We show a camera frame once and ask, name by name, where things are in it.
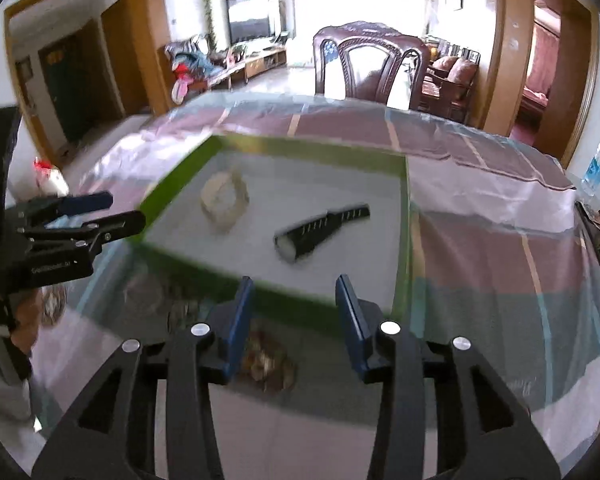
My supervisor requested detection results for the green rimmed white tray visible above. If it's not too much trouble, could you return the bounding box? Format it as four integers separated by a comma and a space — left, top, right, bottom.
125, 132, 413, 336

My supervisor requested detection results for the red and white bag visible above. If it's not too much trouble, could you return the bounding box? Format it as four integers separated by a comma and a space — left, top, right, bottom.
34, 156, 71, 198

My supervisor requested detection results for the green vine garland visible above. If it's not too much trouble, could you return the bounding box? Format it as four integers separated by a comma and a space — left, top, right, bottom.
200, 0, 218, 51

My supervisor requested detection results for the blue label water bottle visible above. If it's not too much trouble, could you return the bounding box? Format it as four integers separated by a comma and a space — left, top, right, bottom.
580, 130, 600, 198

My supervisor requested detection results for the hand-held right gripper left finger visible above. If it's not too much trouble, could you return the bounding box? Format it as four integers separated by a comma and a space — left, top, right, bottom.
30, 275, 255, 480

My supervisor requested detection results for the black wrist watch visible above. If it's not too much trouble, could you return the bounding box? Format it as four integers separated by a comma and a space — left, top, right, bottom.
272, 203, 371, 264

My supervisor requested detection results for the carved dark wooden chair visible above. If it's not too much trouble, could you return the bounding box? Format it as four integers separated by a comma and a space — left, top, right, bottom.
336, 35, 417, 108
312, 21, 431, 111

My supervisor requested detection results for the person's left forearm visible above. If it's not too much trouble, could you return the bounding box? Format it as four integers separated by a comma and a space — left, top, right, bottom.
0, 350, 42, 436

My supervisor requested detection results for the pile of colourful clothes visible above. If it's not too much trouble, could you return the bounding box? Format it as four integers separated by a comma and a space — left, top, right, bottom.
165, 40, 221, 106

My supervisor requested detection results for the brown leather sofa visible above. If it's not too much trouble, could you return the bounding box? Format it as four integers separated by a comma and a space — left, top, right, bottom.
420, 55, 478, 121

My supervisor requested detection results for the pink bead bracelet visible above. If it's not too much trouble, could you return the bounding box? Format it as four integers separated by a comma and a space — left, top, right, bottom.
125, 275, 171, 311

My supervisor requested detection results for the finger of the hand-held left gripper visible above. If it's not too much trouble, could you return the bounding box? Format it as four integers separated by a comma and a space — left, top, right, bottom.
17, 210, 147, 261
17, 191, 114, 226

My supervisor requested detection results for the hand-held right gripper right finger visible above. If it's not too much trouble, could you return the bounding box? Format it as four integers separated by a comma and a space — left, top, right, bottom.
334, 274, 562, 480

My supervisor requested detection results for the pink covered bed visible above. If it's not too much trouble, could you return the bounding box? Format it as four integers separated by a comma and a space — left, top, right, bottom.
522, 85, 551, 111

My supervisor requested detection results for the brown bead bracelet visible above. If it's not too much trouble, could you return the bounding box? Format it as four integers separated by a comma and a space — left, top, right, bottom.
242, 330, 298, 393

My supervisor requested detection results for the wooden television cabinet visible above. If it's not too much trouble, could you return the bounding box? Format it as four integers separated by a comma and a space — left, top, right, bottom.
215, 45, 288, 86

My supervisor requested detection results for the person's left hand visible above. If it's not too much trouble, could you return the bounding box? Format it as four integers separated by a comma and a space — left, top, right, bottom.
0, 287, 45, 376

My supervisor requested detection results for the dark wooden door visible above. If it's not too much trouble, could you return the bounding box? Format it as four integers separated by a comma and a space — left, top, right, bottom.
37, 30, 106, 143

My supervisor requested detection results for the flat screen television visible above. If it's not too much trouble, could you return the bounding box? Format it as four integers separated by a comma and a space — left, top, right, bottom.
227, 0, 273, 45

